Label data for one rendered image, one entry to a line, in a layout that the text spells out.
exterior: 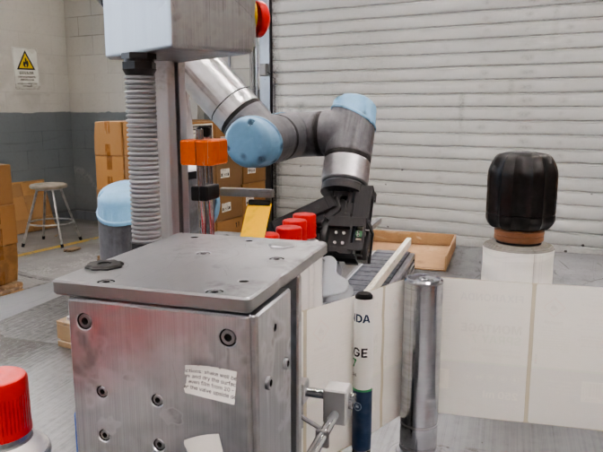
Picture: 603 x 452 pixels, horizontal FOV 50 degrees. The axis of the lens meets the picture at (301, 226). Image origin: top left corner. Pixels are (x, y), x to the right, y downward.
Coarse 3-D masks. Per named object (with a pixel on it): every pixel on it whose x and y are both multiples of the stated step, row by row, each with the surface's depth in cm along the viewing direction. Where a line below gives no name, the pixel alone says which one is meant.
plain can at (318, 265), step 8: (296, 216) 89; (304, 216) 89; (312, 216) 89; (312, 224) 90; (312, 232) 90; (312, 240) 90; (320, 264) 91; (320, 272) 91; (320, 280) 91; (320, 288) 91; (320, 296) 92; (320, 304) 92
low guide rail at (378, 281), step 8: (408, 240) 157; (400, 248) 148; (392, 256) 140; (400, 256) 145; (392, 264) 135; (384, 272) 127; (376, 280) 121; (384, 280) 127; (368, 288) 115; (376, 288) 119
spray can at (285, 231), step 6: (276, 228) 80; (282, 228) 80; (288, 228) 80; (294, 228) 80; (300, 228) 80; (282, 234) 79; (288, 234) 79; (294, 234) 79; (300, 234) 80; (306, 270) 80; (306, 276) 80; (306, 282) 80; (306, 288) 81; (306, 294) 81; (306, 300) 81; (306, 306) 81
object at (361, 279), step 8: (376, 256) 155; (384, 256) 155; (376, 264) 148; (384, 264) 148; (400, 264) 148; (360, 272) 141; (368, 272) 141; (376, 272) 141; (392, 272) 141; (352, 280) 134; (360, 280) 134; (368, 280) 134; (360, 288) 128; (352, 296) 122
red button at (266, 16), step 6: (258, 6) 68; (264, 6) 68; (258, 12) 68; (264, 12) 68; (258, 18) 68; (264, 18) 68; (258, 24) 68; (264, 24) 68; (258, 30) 69; (264, 30) 69; (258, 36) 69
